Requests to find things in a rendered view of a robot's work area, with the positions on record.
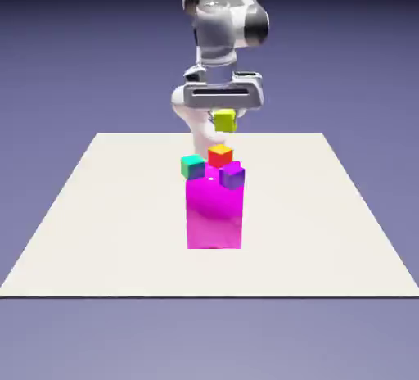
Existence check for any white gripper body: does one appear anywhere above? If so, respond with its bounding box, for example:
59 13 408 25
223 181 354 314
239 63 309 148
182 80 265 111

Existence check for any small yellow-green cube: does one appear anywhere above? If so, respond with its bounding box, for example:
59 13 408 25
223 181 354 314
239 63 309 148
214 108 239 133

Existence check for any small red cube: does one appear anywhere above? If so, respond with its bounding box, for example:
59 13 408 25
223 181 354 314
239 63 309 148
207 143 234 169

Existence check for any small teal cube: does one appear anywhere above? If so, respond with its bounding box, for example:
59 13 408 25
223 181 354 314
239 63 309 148
180 153 206 181

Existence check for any small purple cube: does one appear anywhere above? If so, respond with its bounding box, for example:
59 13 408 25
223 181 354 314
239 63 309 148
219 161 246 191

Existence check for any large magenta box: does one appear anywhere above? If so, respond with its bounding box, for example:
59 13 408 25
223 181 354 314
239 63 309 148
185 160 244 251

